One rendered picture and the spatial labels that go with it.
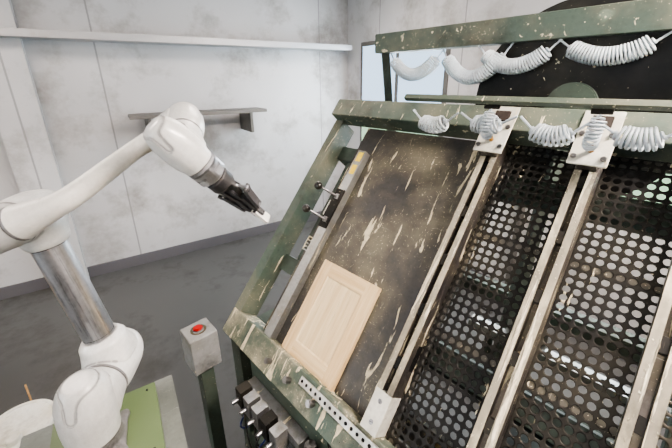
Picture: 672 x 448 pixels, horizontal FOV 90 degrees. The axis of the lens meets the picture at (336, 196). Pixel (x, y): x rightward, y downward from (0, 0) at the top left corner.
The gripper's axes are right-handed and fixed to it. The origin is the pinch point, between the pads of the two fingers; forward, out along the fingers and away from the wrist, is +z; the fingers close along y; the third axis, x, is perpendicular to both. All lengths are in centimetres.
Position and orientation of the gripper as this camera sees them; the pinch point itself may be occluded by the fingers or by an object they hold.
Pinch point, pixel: (261, 214)
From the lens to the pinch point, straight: 113.0
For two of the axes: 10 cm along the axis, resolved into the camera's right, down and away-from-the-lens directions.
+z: 5.1, 5.7, 6.4
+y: 8.4, -1.9, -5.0
